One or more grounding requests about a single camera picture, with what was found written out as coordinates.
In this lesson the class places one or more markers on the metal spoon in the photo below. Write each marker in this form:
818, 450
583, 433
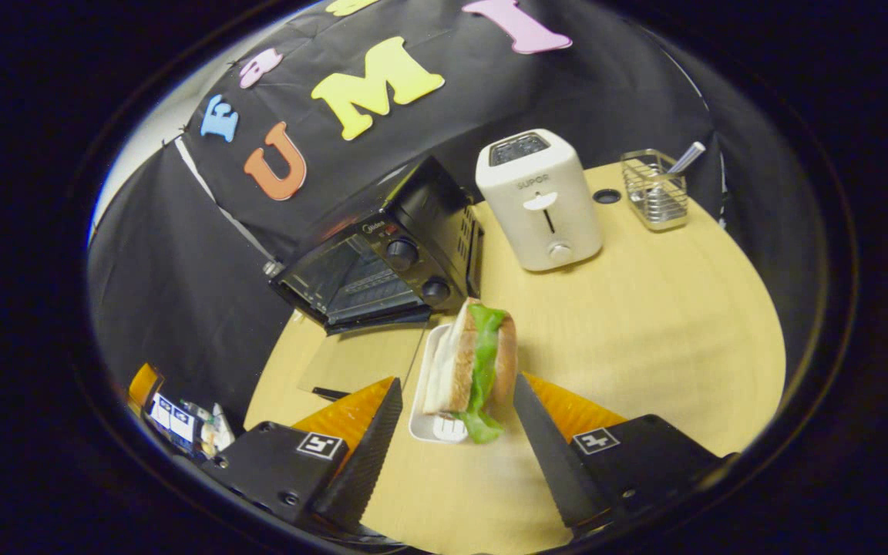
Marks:
687, 156

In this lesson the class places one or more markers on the lettuce sandwich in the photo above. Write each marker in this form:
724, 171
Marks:
475, 362

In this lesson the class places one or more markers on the black table grommet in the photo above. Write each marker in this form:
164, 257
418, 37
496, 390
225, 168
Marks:
607, 196

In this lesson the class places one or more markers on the black backdrop cloth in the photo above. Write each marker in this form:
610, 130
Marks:
490, 108

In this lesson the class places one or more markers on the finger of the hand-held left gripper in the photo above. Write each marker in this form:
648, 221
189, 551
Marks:
143, 384

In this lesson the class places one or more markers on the black electric oven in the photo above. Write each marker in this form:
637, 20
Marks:
421, 231

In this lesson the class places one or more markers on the white rectangular tray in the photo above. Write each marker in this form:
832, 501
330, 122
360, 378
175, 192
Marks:
432, 424

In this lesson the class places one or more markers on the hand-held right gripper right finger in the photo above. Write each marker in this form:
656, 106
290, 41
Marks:
552, 455

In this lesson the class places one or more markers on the white toaster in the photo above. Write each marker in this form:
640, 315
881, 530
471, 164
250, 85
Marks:
540, 208

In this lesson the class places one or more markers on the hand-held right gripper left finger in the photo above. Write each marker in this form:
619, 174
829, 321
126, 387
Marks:
367, 455

